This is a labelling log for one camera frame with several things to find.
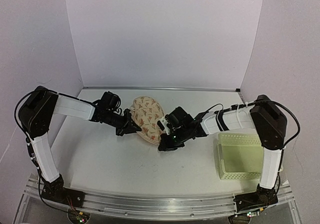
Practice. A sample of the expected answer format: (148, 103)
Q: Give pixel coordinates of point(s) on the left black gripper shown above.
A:
(127, 127)

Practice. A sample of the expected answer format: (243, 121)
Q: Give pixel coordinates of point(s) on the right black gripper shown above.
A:
(167, 145)

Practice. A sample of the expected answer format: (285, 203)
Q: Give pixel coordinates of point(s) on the floral mesh laundry bag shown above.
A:
(146, 112)

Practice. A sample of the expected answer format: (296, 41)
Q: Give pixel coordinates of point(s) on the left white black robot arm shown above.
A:
(34, 112)

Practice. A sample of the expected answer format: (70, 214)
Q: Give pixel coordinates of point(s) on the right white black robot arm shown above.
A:
(262, 115)

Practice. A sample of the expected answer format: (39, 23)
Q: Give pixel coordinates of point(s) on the pale yellow plastic basket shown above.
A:
(240, 156)

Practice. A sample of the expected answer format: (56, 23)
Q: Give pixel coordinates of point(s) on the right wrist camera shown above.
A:
(165, 126)

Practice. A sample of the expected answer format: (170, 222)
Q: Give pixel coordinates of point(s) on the aluminium front rail frame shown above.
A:
(101, 207)

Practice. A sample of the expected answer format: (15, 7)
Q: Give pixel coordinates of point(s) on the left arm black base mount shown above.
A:
(56, 192)

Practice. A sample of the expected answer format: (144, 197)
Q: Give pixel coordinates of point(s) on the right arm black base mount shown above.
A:
(252, 201)

